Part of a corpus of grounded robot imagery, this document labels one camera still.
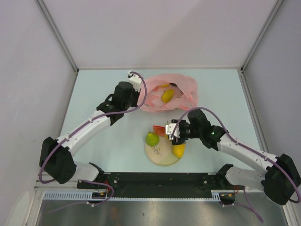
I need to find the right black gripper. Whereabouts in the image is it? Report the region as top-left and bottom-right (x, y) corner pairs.
(171, 119), (202, 145)

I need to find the yellow fake mango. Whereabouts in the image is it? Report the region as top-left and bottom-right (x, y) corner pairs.
(173, 144), (186, 159)

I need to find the red watermelon slice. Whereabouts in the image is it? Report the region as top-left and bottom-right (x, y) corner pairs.
(152, 125), (166, 137)

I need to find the pink plastic bag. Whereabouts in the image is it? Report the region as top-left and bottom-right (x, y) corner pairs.
(138, 73), (198, 113)

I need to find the round cream plate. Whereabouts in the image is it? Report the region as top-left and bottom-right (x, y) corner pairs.
(144, 137), (180, 166)

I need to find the green fake pear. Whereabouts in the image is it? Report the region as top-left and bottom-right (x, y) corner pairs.
(145, 132), (160, 146)

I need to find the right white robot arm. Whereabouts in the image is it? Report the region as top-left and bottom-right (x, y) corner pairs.
(165, 107), (301, 205)

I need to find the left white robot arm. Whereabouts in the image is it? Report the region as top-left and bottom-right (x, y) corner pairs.
(39, 81), (141, 188)

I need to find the yellow fake fruit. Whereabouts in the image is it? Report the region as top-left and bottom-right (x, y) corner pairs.
(161, 89), (174, 103)

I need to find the red orange fake fruit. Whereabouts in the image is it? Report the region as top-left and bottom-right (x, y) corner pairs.
(159, 83), (170, 88)

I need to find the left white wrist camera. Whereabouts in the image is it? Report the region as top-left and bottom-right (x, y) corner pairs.
(127, 71), (143, 92)

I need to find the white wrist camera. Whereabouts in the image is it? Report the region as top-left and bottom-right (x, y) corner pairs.
(165, 122), (180, 141)
(127, 71), (143, 92)

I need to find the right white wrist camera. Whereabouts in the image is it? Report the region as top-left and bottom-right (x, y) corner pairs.
(165, 122), (180, 141)

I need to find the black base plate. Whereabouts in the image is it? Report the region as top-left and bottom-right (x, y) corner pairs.
(77, 171), (245, 205)

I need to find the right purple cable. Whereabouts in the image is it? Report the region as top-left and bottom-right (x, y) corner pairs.
(171, 107), (301, 223)

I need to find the purple cable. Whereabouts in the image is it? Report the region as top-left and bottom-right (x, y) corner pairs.
(39, 71), (148, 214)
(171, 107), (301, 223)

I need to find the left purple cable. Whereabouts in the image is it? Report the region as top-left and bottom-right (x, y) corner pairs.
(39, 71), (148, 214)

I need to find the white slotted cable duct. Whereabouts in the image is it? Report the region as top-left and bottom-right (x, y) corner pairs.
(44, 191), (221, 202)

